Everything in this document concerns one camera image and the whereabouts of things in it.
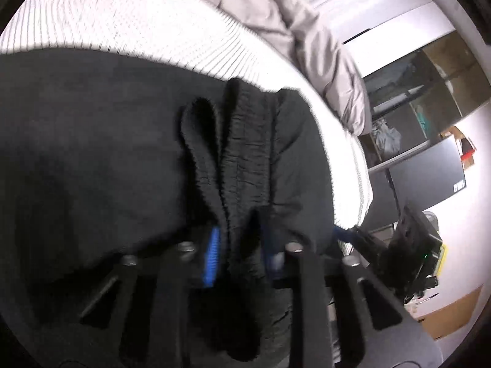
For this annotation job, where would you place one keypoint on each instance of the red and white box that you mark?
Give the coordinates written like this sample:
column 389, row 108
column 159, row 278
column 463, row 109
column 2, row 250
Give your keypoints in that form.
column 467, row 153

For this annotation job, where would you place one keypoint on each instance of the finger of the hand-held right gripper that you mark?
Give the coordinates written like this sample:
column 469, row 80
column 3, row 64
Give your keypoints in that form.
column 342, row 234

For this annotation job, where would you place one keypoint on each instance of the white patterned bed mattress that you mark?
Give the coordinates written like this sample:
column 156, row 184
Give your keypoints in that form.
column 134, row 15

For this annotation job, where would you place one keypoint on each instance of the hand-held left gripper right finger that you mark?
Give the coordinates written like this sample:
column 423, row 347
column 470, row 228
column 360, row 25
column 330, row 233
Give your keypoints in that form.
column 274, row 261

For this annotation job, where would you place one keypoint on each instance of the brown cardboard sheet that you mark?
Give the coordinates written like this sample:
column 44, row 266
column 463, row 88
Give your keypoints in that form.
column 452, row 312

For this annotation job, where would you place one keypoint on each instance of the grey duvet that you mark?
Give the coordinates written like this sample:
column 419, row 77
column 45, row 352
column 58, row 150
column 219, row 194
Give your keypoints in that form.
column 314, row 57

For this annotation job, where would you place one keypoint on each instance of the open wall shelf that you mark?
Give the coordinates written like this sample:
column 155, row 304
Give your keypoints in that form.
column 429, row 80

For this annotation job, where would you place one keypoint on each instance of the black monitor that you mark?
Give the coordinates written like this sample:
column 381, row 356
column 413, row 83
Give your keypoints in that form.
column 425, row 172

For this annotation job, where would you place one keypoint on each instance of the white cloth in wardrobe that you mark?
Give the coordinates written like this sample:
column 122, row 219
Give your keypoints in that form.
column 387, row 138

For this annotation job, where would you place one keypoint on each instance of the teal garment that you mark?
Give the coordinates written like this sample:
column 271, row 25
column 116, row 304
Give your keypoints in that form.
column 422, row 119

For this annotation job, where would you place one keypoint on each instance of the black pants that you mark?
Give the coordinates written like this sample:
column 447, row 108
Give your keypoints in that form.
column 96, row 161

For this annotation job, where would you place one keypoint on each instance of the yellow-edged box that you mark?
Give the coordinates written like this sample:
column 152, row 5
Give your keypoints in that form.
column 443, row 258

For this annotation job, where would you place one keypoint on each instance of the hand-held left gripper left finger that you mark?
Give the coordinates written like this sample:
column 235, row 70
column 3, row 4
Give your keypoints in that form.
column 211, row 257

